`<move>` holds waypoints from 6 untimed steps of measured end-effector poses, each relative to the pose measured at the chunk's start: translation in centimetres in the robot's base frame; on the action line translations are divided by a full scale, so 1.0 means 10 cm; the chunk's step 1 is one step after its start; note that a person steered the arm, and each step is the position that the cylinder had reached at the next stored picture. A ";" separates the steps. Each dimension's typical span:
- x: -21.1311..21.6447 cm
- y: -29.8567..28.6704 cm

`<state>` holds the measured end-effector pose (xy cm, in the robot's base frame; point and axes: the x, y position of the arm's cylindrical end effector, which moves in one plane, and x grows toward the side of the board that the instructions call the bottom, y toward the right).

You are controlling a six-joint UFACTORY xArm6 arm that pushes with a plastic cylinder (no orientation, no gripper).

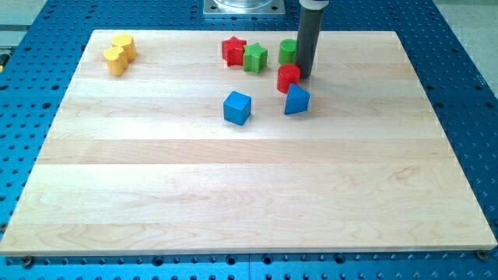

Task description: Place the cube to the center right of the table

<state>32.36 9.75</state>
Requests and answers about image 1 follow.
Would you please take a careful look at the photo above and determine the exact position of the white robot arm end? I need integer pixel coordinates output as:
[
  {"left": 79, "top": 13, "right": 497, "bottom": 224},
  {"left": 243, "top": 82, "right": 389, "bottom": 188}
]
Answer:
[{"left": 299, "top": 0, "right": 330, "bottom": 11}]

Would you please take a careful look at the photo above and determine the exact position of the red wooden cylinder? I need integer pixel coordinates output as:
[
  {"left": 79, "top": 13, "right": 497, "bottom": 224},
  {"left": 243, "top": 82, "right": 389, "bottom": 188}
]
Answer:
[{"left": 276, "top": 64, "right": 300, "bottom": 93}]

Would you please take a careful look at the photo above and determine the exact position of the green wooden cylinder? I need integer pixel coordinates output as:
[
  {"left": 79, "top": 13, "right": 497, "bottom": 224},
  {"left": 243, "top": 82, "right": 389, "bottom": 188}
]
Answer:
[{"left": 278, "top": 39, "right": 296, "bottom": 65}]

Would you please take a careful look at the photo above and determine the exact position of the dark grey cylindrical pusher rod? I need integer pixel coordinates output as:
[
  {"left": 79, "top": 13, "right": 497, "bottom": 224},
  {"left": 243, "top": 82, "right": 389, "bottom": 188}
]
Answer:
[{"left": 295, "top": 6, "right": 324, "bottom": 79}]

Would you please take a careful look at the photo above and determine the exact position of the blue wooden cube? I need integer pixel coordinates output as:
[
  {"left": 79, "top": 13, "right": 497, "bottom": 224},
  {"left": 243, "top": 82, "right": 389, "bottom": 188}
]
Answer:
[{"left": 223, "top": 91, "right": 252, "bottom": 126}]

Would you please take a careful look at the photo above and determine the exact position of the yellow wooden heart block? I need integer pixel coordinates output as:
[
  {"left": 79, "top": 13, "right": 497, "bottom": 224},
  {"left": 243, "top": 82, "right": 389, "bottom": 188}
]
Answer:
[{"left": 103, "top": 47, "right": 128, "bottom": 76}]

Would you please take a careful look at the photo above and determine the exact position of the blue wooden triangular prism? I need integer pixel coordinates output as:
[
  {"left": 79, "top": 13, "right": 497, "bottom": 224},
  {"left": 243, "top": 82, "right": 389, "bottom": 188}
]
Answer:
[{"left": 284, "top": 84, "right": 310, "bottom": 115}]

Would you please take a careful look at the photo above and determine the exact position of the light wooden board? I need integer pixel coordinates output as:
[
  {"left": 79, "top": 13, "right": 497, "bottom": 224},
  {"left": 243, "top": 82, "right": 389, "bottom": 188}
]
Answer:
[{"left": 1, "top": 30, "right": 496, "bottom": 257}]

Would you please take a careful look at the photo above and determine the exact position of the yellow wooden hexagon block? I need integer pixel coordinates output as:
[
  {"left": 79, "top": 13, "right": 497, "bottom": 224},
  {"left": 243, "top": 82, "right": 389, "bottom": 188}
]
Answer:
[{"left": 111, "top": 33, "right": 137, "bottom": 61}]

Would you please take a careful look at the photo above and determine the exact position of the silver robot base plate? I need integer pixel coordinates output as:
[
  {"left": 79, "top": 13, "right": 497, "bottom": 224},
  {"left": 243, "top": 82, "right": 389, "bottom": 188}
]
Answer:
[{"left": 203, "top": 0, "right": 286, "bottom": 16}]

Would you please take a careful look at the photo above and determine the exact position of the green wooden star block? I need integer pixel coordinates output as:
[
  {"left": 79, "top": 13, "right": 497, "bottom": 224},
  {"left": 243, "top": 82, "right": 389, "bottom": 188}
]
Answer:
[{"left": 243, "top": 43, "right": 268, "bottom": 74}]

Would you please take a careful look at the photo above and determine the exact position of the red wooden star block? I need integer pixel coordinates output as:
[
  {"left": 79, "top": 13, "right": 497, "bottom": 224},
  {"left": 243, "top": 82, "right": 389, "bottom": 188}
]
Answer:
[{"left": 221, "top": 37, "right": 247, "bottom": 67}]

